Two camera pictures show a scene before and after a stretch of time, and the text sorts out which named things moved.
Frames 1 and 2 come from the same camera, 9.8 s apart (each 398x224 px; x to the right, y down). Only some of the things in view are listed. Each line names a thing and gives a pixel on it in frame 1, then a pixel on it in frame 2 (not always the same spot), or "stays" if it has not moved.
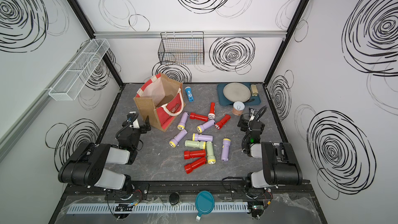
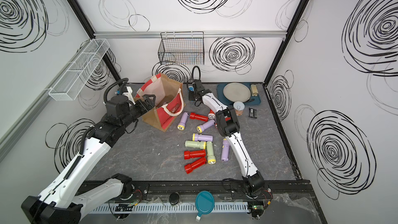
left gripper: (143, 130) to (150, 105)
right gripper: (244, 125) to (190, 95)
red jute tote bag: (162, 99) stays
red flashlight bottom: (189, 167) stays
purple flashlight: (225, 148) stays
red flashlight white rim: (212, 115) stays
